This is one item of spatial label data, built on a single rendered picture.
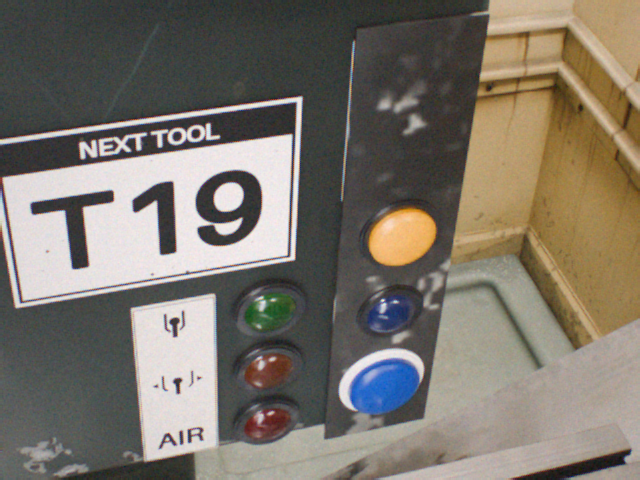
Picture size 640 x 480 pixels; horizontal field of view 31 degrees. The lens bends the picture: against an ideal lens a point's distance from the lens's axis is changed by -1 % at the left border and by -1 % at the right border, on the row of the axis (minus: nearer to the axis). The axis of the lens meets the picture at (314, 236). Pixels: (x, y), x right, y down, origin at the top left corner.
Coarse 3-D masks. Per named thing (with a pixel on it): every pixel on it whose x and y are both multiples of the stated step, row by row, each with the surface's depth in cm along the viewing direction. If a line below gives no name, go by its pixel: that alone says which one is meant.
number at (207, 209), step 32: (224, 160) 38; (256, 160) 39; (128, 192) 38; (160, 192) 38; (192, 192) 39; (224, 192) 39; (256, 192) 39; (128, 224) 39; (160, 224) 39; (192, 224) 39; (224, 224) 40; (256, 224) 40; (128, 256) 40; (160, 256) 40; (192, 256) 40; (224, 256) 41
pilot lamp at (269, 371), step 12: (264, 360) 44; (276, 360) 45; (288, 360) 45; (252, 372) 45; (264, 372) 45; (276, 372) 45; (288, 372) 45; (252, 384) 45; (264, 384) 45; (276, 384) 45
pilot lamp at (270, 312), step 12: (264, 300) 42; (276, 300) 42; (288, 300) 43; (252, 312) 43; (264, 312) 43; (276, 312) 43; (288, 312) 43; (252, 324) 43; (264, 324) 43; (276, 324) 43
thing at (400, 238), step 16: (384, 224) 42; (400, 224) 41; (416, 224) 42; (432, 224) 42; (384, 240) 42; (400, 240) 42; (416, 240) 42; (432, 240) 43; (384, 256) 42; (400, 256) 42; (416, 256) 43
